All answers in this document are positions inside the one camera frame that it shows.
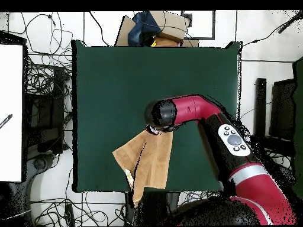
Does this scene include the tan terry towel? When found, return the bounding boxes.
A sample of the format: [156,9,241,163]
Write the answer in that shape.
[111,129,174,207]

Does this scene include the black flat monitor panel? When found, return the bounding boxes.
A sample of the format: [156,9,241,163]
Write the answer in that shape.
[269,78,297,141]

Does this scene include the white flat panel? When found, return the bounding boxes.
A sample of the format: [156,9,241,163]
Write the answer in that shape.
[0,44,24,183]

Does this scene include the dark green table cloth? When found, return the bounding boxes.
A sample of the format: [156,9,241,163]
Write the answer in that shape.
[71,39,243,193]

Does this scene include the orange-brown folded cloth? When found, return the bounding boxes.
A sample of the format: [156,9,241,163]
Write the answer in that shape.
[153,35,183,47]

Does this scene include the dark blue garment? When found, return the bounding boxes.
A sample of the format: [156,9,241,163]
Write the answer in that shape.
[127,11,163,47]

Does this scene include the black equipment box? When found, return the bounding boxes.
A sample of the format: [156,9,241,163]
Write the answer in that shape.
[23,66,72,155]

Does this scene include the brown cardboard box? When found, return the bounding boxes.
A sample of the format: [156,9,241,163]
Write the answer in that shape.
[114,10,200,47]

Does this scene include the black upright bar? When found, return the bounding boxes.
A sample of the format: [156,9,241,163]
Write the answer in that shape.
[254,77,267,138]

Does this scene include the black round stand base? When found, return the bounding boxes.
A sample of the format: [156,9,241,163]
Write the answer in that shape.
[25,153,59,180]

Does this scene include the black power strip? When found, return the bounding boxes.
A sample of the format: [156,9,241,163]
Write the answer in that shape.
[64,203,76,227]

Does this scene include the black threaded rod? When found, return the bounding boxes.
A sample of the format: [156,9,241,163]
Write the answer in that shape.
[0,113,13,129]

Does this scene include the dark green cloth drape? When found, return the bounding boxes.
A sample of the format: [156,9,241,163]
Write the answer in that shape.
[291,56,303,197]

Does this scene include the black rectangular frame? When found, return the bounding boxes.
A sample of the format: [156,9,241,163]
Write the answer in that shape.
[180,10,216,41]

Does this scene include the black looped cable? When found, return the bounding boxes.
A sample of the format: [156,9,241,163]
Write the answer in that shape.
[20,12,74,56]

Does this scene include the black cable with thick plug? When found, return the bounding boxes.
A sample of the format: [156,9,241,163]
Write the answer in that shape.
[241,10,303,48]

